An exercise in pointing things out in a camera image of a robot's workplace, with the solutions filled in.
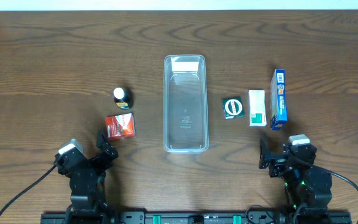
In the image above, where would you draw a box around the white and green box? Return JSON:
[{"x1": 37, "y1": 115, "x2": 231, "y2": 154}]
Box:
[{"x1": 248, "y1": 90, "x2": 267, "y2": 127}]

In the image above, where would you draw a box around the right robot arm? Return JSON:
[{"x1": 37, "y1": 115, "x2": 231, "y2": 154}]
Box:
[{"x1": 259, "y1": 134, "x2": 332, "y2": 223}]

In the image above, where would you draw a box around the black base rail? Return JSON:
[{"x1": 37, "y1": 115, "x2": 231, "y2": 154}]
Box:
[{"x1": 40, "y1": 207, "x2": 352, "y2": 224}]

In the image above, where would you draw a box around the red Panadol box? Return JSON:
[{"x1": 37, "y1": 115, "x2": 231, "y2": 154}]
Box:
[{"x1": 105, "y1": 113, "x2": 136, "y2": 140}]

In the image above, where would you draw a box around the clear plastic container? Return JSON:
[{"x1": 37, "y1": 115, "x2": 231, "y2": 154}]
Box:
[{"x1": 163, "y1": 54, "x2": 209, "y2": 154}]

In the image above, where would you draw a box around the dark syrup bottle white cap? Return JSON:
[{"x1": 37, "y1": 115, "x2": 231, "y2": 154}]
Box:
[{"x1": 113, "y1": 87, "x2": 133, "y2": 110}]

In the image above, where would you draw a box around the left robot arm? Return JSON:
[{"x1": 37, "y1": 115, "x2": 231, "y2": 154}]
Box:
[{"x1": 53, "y1": 131, "x2": 119, "y2": 223}]

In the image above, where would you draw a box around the long blue box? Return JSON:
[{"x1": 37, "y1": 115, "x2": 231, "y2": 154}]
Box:
[{"x1": 270, "y1": 69, "x2": 288, "y2": 130}]

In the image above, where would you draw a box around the green square box white ring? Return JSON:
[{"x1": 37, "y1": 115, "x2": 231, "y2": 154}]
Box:
[{"x1": 221, "y1": 96, "x2": 246, "y2": 120}]

